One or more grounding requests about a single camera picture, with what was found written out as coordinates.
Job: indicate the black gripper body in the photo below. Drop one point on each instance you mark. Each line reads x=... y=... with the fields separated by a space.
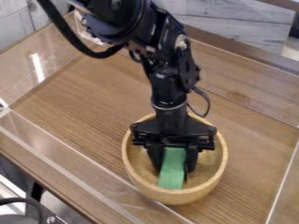
x=172 y=128

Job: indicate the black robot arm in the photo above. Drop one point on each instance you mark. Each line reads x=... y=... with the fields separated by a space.
x=157 y=44

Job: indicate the green rectangular block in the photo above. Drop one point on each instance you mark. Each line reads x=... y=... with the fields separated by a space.
x=171 y=175

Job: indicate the black table leg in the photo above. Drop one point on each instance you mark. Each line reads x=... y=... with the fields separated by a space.
x=34 y=191

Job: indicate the brown wooden bowl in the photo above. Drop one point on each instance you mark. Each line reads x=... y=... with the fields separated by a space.
x=201 y=180

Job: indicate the clear acrylic front wall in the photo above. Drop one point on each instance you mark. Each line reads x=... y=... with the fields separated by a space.
x=77 y=180

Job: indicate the clear acrylic wall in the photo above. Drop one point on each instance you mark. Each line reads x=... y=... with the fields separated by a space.
x=77 y=180
x=261 y=87

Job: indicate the clear acrylic back wall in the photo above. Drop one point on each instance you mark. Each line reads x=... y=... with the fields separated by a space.
x=261 y=87

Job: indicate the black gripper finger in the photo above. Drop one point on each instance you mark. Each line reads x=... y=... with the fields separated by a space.
x=191 y=161
x=156 y=157

